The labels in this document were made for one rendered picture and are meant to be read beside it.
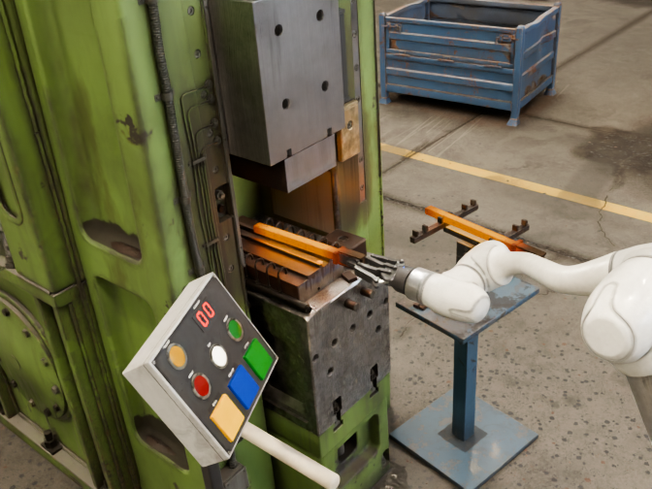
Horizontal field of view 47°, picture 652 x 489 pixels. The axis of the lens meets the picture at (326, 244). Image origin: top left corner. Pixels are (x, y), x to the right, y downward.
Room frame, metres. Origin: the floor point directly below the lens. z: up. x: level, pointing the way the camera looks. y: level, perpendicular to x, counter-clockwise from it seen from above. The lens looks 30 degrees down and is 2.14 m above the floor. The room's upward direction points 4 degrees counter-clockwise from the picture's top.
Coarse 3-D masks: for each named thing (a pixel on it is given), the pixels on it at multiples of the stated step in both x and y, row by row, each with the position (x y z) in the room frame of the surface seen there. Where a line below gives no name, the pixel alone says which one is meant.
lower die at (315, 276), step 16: (256, 240) 1.99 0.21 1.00; (256, 256) 1.92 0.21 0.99; (272, 256) 1.91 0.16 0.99; (288, 256) 1.90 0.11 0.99; (272, 272) 1.84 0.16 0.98; (288, 272) 1.83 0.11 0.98; (304, 272) 1.81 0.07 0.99; (320, 272) 1.82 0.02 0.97; (336, 272) 1.87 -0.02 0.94; (288, 288) 1.78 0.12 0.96; (304, 288) 1.77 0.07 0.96; (320, 288) 1.82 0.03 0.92
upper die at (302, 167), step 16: (320, 144) 1.86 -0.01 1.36; (240, 160) 1.86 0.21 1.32; (288, 160) 1.76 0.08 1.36; (304, 160) 1.80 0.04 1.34; (320, 160) 1.85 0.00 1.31; (240, 176) 1.87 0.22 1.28; (256, 176) 1.82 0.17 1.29; (272, 176) 1.78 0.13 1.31; (288, 176) 1.76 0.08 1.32; (304, 176) 1.80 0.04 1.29; (288, 192) 1.75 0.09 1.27
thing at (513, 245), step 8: (432, 208) 2.23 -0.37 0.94; (432, 216) 2.21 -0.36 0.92; (448, 216) 2.16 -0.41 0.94; (456, 216) 2.15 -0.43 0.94; (456, 224) 2.12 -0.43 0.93; (464, 224) 2.10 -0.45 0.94; (472, 224) 2.09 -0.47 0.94; (472, 232) 2.07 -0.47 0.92; (480, 232) 2.04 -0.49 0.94; (488, 232) 2.04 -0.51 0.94; (496, 240) 2.00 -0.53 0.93; (504, 240) 1.98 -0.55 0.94; (512, 240) 1.98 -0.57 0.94; (520, 240) 1.97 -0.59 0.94; (512, 248) 1.94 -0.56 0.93; (520, 248) 1.93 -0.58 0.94; (528, 248) 1.91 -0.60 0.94; (536, 248) 1.91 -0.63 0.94
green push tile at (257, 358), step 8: (256, 344) 1.43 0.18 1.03; (248, 352) 1.40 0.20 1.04; (256, 352) 1.41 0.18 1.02; (264, 352) 1.43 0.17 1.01; (248, 360) 1.38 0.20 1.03; (256, 360) 1.40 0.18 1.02; (264, 360) 1.42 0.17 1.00; (272, 360) 1.43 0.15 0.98; (256, 368) 1.38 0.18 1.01; (264, 368) 1.40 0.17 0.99; (264, 376) 1.38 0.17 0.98
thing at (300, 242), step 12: (264, 228) 1.99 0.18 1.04; (276, 228) 1.99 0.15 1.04; (288, 240) 1.92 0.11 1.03; (300, 240) 1.90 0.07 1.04; (312, 240) 1.89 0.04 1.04; (324, 252) 1.83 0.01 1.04; (336, 252) 1.79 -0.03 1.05; (348, 252) 1.78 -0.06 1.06; (360, 252) 1.77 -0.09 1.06; (336, 264) 1.79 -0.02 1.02
